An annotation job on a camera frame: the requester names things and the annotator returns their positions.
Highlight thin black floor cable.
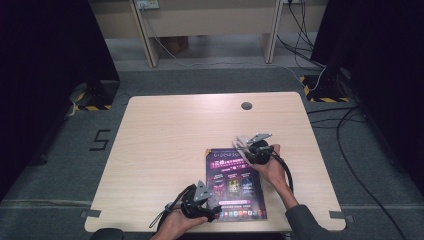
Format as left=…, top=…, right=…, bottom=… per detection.
left=306, top=105, right=360, bottom=115

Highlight white power strip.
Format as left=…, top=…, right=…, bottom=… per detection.
left=135, top=0, right=160, bottom=10

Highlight black stand base hazard tape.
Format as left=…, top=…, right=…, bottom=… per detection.
left=298, top=64, right=351, bottom=104
left=68, top=79, right=121, bottom=113

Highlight white floor cable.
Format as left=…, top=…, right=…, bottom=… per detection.
left=141, top=8, right=328, bottom=93

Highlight black round seat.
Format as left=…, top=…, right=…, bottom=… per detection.
left=89, top=228, right=124, bottom=240

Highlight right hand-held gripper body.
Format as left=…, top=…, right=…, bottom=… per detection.
left=246, top=133, right=275, bottom=165

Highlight beige wooden desk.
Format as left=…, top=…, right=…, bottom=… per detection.
left=88, top=0, right=329, bottom=69

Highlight person's left hand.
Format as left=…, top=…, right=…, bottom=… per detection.
left=150, top=209, right=209, bottom=240

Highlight glossy colourful magazine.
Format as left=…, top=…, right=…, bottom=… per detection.
left=204, top=147, right=269, bottom=222

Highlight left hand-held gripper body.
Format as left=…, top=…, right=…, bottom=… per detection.
left=181, top=179, right=214, bottom=219

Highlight hanging black cables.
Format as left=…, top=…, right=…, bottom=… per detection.
left=276, top=0, right=326, bottom=69

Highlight grey tape strip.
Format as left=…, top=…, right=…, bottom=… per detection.
left=79, top=209, right=102, bottom=219
left=329, top=210, right=355, bottom=224

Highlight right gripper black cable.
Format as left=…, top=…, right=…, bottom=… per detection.
left=271, top=149, right=294, bottom=194

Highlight person's right hand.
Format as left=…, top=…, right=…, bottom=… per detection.
left=253, top=143, right=294, bottom=203

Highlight black curtain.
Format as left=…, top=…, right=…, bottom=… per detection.
left=0, top=0, right=121, bottom=201
left=311, top=0, right=424, bottom=188

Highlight long black floor cable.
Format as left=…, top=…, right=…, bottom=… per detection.
left=335, top=105, right=409, bottom=240

